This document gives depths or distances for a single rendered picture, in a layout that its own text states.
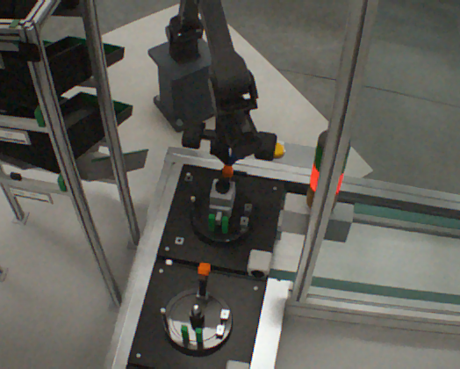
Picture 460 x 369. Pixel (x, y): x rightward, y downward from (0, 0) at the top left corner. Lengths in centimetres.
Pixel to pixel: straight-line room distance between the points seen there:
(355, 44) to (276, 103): 101
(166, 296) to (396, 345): 53
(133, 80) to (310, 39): 166
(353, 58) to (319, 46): 252
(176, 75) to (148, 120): 22
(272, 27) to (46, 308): 232
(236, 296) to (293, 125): 59
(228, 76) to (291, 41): 218
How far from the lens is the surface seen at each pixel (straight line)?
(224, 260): 126
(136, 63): 182
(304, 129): 162
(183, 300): 120
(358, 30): 68
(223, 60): 107
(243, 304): 121
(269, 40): 321
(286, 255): 133
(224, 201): 121
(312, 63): 310
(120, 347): 121
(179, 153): 143
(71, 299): 138
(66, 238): 146
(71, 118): 119
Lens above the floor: 207
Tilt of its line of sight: 54 degrees down
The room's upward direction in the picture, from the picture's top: 1 degrees clockwise
